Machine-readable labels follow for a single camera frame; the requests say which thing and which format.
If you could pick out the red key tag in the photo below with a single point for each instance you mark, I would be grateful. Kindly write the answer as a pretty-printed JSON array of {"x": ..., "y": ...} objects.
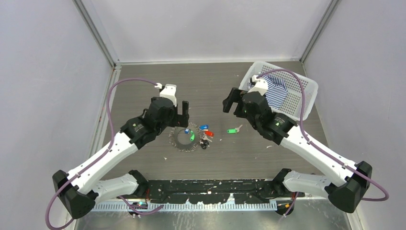
[{"x": 209, "y": 133}]

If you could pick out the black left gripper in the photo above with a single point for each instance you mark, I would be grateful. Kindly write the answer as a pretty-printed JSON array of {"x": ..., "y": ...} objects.
[{"x": 180, "y": 120}]

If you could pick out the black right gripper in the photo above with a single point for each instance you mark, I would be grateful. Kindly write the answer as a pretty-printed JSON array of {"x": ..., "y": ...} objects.
[{"x": 235, "y": 95}]

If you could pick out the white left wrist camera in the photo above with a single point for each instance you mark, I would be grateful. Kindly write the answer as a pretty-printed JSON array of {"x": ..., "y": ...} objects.
[{"x": 167, "y": 91}]

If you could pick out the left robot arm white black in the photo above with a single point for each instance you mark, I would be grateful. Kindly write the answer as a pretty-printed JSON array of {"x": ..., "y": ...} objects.
[{"x": 80, "y": 189}]

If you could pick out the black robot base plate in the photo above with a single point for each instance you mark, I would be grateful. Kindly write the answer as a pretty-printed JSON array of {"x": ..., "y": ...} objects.
[{"x": 242, "y": 191}]

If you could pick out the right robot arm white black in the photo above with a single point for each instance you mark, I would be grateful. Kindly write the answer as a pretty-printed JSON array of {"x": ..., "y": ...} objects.
[{"x": 344, "y": 182}]

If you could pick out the round metal key organizer disc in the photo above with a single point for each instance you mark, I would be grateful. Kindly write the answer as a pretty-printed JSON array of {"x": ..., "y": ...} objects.
[{"x": 181, "y": 141}]

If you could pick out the blue key tag outer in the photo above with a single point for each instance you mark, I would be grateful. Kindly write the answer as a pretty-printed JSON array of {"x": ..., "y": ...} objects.
[{"x": 203, "y": 127}]

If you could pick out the white perforated plastic basket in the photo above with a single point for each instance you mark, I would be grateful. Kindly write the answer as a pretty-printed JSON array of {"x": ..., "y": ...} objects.
[{"x": 296, "y": 86}]

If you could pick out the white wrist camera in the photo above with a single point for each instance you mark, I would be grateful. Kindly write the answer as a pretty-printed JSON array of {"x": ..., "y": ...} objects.
[
  {"x": 167, "y": 91},
  {"x": 259, "y": 85}
]

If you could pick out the blue white striped cloth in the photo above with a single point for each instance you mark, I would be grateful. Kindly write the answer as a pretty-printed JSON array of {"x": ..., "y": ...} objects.
[{"x": 277, "y": 91}]

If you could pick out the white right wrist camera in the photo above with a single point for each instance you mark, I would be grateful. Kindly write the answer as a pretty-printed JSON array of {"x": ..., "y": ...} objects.
[{"x": 259, "y": 85}]

